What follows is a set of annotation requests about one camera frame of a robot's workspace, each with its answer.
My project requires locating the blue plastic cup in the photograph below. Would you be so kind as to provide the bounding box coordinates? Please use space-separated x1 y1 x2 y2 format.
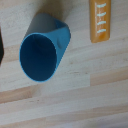
18 12 72 83

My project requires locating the orange toy hot dog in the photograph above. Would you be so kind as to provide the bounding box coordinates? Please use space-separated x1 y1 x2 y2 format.
88 0 112 44

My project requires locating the pink plastic cup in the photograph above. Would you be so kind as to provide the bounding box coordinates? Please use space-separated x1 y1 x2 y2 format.
0 27 5 65

